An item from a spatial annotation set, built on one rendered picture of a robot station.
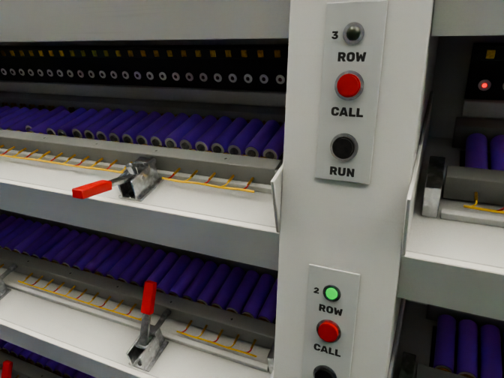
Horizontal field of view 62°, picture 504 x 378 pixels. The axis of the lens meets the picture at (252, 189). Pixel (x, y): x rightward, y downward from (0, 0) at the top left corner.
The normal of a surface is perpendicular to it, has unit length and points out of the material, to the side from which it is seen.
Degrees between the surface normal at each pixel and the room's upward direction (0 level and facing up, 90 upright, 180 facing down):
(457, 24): 111
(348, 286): 90
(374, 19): 90
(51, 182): 21
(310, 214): 90
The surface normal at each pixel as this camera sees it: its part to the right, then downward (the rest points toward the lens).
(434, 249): -0.12, -0.83
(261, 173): -0.40, 0.55
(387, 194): -0.41, 0.22
